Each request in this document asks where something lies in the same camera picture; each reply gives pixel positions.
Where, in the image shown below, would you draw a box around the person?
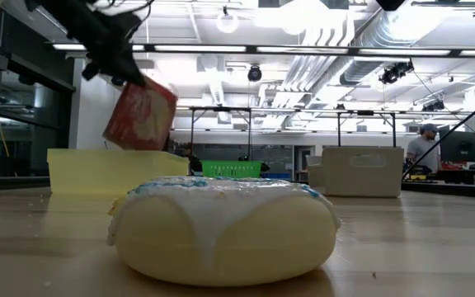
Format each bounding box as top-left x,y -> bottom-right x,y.
405,122 -> 443,174

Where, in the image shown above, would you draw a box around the green plastic basket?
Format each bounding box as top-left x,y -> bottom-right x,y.
200,159 -> 263,179

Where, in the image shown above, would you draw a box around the round white ceiling lamp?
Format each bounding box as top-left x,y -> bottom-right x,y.
215,8 -> 240,35

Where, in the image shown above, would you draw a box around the silver ventilation duct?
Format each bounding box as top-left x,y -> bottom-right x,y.
338,7 -> 432,87

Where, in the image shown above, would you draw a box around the black ceiling spotlight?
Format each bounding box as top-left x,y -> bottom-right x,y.
421,100 -> 447,112
379,60 -> 415,86
247,64 -> 263,83

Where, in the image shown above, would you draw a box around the yellow translucent plastic bin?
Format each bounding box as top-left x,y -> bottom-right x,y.
46,148 -> 190,196

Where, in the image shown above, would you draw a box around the red snack packet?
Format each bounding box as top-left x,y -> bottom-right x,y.
101,75 -> 179,152

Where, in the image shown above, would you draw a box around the white iced donut blue sprinkles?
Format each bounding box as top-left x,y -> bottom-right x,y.
105,176 -> 342,288

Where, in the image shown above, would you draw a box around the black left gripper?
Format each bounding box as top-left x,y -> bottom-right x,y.
62,11 -> 148,88

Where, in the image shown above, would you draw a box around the black computer monitor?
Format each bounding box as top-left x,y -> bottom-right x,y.
439,130 -> 475,164

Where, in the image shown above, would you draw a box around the black cable to right arm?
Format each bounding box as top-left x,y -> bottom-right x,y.
401,82 -> 475,179

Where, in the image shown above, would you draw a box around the grey plastic bin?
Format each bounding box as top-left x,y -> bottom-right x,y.
306,146 -> 405,198

